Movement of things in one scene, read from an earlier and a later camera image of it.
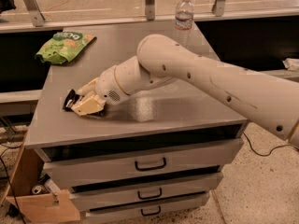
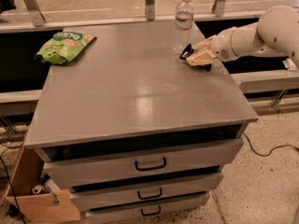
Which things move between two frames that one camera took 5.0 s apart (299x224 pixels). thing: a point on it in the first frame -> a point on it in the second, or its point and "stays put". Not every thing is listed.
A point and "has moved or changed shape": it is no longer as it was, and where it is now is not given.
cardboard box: x=36 y=208 stays put
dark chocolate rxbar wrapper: x=69 y=101 has moved or changed shape
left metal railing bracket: x=36 y=16 stays put
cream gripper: x=108 y=87 -> x=224 y=49
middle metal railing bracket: x=149 y=2 stays put
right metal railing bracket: x=218 y=7 stays put
